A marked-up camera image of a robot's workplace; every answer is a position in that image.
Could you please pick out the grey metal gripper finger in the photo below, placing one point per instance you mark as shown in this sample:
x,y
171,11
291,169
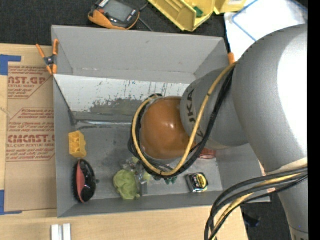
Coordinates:
x,y
143,189

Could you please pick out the yellow-green cloth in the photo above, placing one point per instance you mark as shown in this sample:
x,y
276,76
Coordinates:
x,y
126,185

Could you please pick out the black and red brush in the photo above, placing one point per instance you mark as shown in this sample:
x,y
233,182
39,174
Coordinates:
x,y
85,184

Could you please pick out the yellow and black tape measure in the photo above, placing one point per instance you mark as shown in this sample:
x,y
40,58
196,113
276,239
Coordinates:
x,y
197,182

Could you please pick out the yellow toy block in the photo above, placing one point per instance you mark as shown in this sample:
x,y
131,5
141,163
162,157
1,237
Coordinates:
x,y
77,145

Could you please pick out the red round object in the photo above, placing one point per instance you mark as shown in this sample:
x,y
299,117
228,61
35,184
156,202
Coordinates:
x,y
208,154

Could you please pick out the brown cardboard board, red print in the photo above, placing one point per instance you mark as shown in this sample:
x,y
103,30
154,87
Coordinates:
x,y
27,184

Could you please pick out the grey metal bin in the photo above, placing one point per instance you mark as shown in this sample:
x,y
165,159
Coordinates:
x,y
150,49

